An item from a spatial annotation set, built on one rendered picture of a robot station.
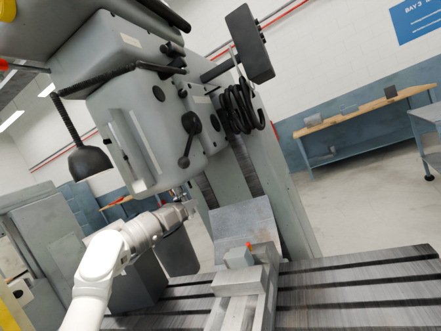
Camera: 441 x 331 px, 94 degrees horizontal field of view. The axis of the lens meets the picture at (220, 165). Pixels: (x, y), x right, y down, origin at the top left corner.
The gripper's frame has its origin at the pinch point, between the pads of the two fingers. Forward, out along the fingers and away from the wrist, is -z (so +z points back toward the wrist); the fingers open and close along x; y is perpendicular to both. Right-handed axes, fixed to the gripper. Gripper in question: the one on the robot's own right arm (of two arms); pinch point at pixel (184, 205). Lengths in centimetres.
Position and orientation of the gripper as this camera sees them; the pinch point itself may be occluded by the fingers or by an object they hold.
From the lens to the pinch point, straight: 66.2
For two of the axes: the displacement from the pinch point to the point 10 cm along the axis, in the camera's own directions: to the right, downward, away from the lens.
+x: -6.4, 1.8, 7.5
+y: 3.9, 9.1, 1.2
